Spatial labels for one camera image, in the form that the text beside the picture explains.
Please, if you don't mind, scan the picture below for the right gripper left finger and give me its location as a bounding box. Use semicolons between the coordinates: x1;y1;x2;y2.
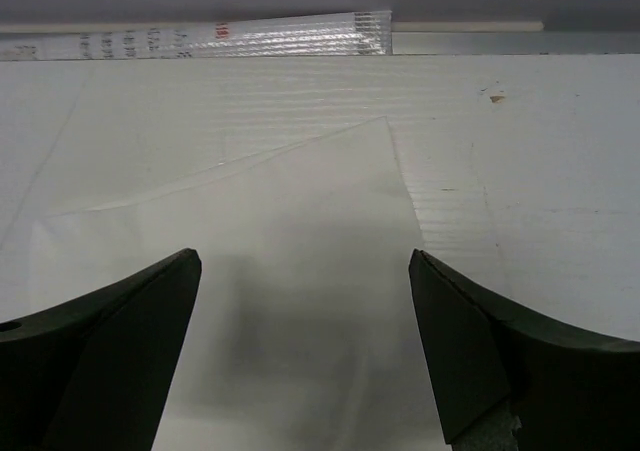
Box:
1;249;201;451

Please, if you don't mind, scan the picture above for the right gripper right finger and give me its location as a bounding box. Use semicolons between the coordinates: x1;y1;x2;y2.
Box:
409;250;639;450

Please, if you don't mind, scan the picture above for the white Coca-Cola print t-shirt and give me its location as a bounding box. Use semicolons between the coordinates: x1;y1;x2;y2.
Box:
29;118;445;450

